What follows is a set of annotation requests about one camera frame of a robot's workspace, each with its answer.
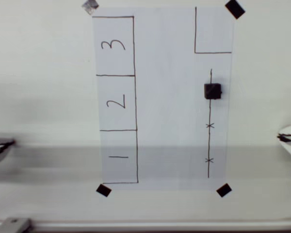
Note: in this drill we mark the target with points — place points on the black cube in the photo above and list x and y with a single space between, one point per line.
212 91

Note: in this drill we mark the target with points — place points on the black tape piece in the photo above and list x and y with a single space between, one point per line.
224 190
235 9
103 190

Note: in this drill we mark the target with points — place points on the white paper sheet with drawings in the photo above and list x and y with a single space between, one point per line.
165 97

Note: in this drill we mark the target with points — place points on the grey tape piece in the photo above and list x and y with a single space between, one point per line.
90 6

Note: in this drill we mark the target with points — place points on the grey metal table rail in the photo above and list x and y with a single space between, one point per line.
160 226

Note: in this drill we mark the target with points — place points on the grey metal bracket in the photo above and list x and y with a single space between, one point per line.
13 224

